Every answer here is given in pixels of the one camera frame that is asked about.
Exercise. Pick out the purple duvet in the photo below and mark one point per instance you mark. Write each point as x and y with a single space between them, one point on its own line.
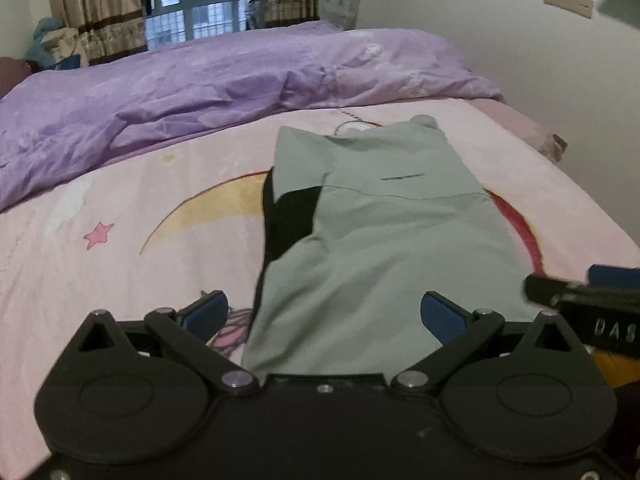
60 124

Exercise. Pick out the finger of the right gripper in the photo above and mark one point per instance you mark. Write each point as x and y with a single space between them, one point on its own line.
614 277

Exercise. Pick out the mauve mattress sheet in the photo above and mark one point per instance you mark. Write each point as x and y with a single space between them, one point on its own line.
543 140

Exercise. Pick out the grey green black jacket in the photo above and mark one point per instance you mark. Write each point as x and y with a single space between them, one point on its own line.
358 229

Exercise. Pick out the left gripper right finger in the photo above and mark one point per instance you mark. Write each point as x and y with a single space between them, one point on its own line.
463 336

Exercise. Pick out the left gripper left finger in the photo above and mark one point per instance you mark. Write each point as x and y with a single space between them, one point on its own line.
186 333

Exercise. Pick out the pink quilted headboard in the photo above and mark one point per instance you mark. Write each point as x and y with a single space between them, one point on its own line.
13 71

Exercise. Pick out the pink cartoon bed blanket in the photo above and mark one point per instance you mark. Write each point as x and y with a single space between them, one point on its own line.
159 229

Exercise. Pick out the blue and white clothes pile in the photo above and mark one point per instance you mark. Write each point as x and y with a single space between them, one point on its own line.
56 47

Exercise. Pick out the beige striped left curtain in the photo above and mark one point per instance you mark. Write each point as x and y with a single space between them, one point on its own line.
108 29

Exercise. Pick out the beige wall socket plate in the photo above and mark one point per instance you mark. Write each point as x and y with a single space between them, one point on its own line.
583 8

